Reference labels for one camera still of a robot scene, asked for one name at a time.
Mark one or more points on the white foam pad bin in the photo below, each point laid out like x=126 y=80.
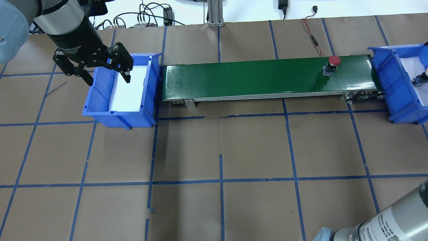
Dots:
x=414 y=67
x=127 y=97

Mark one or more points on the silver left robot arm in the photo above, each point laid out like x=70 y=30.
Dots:
x=67 y=24

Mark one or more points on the green conveyor belt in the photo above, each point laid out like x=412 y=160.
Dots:
x=355 y=80

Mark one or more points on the white foam pad right bin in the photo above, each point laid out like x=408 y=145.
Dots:
x=414 y=67

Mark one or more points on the red push button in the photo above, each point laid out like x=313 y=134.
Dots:
x=332 y=65

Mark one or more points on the yellow push button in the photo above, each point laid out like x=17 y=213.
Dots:
x=421 y=79

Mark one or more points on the blue right plastic bin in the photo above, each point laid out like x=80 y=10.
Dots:
x=401 y=99

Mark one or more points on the black power adapter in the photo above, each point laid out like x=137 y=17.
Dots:
x=168 y=16

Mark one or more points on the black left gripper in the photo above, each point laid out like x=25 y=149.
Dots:
x=76 y=41

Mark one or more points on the blue plastic bin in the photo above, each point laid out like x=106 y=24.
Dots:
x=98 y=97
x=401 y=99

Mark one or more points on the blue left plastic bin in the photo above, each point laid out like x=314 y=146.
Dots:
x=98 y=97

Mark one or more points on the aluminium profile post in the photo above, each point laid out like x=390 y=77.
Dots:
x=215 y=13

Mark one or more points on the white foam pad left bin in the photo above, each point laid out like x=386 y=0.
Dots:
x=127 y=97

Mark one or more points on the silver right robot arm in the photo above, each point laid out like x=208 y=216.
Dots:
x=404 y=220

